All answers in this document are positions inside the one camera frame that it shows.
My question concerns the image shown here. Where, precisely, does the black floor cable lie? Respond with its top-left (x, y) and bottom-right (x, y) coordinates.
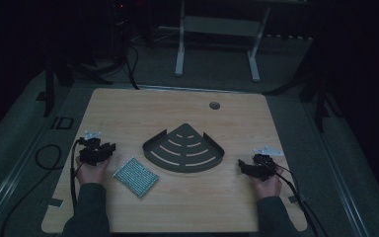
top-left (0, 143), bottom-right (64, 237)

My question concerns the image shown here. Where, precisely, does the person's right hand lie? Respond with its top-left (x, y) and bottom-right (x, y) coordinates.
top-left (250, 165), bottom-right (284, 200)

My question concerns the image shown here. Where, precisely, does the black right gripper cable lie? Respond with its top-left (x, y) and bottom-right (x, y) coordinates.
top-left (265, 161), bottom-right (330, 237)

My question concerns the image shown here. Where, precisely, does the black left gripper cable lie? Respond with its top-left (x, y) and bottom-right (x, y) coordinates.
top-left (69, 138), bottom-right (84, 211)

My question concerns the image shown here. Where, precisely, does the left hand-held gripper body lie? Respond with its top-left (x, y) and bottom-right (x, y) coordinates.
top-left (77, 130), bottom-right (108, 167)

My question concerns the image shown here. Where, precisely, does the person's left hand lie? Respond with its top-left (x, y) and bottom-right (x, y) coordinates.
top-left (74, 155), bottom-right (111, 187)

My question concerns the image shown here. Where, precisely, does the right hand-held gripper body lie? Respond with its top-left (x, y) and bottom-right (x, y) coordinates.
top-left (250, 145), bottom-right (284, 183)

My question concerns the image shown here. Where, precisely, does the white metal stand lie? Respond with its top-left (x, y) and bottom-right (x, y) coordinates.
top-left (174, 0), bottom-right (271, 83)

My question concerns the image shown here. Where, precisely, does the black metal stand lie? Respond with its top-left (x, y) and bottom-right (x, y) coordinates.
top-left (265, 33), bottom-right (344, 134)
top-left (42, 19), bottom-right (139, 118)

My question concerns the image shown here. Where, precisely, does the dark metal corner shelf tray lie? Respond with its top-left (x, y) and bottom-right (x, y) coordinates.
top-left (142, 122), bottom-right (226, 174)

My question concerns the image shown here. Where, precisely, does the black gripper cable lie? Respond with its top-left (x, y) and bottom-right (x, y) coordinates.
top-left (69, 138), bottom-right (84, 211)
top-left (265, 161), bottom-right (330, 237)

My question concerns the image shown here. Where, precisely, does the dark tape strip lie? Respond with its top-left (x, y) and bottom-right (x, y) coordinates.
top-left (287, 194), bottom-right (306, 204)
top-left (47, 197), bottom-right (64, 208)

